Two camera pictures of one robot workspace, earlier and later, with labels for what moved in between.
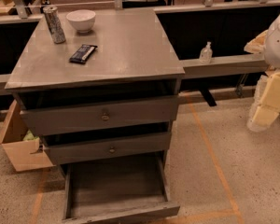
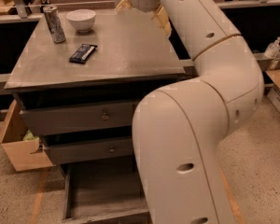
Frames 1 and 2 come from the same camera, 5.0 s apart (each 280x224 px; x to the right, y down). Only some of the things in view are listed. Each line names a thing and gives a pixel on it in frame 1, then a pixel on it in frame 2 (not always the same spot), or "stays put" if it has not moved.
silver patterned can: [54, 23] stays put
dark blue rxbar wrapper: [83, 53] stays put
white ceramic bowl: [82, 20] stays put
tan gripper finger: [257, 46] -> [124, 3]
